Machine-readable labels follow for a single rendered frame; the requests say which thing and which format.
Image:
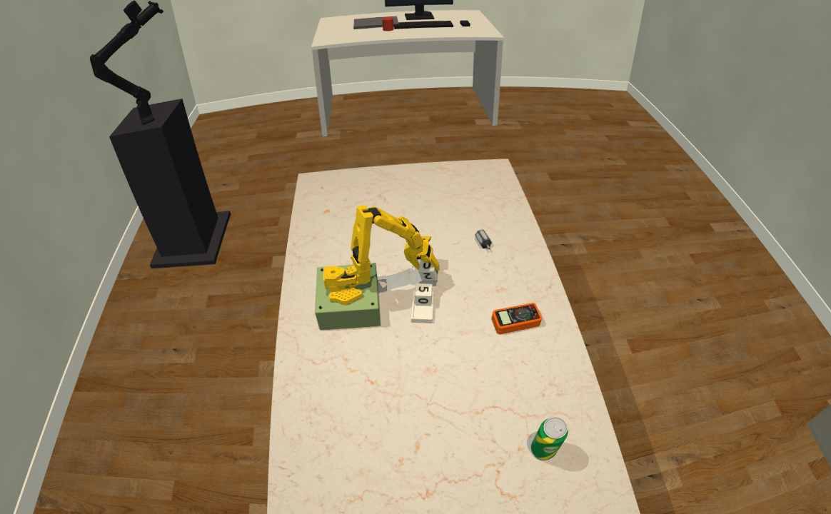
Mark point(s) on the orange digital multimeter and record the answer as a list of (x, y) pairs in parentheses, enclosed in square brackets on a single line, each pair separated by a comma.
[(516, 318)]

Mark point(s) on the green drink can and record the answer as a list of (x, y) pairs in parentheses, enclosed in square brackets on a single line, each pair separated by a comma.
[(549, 438)]

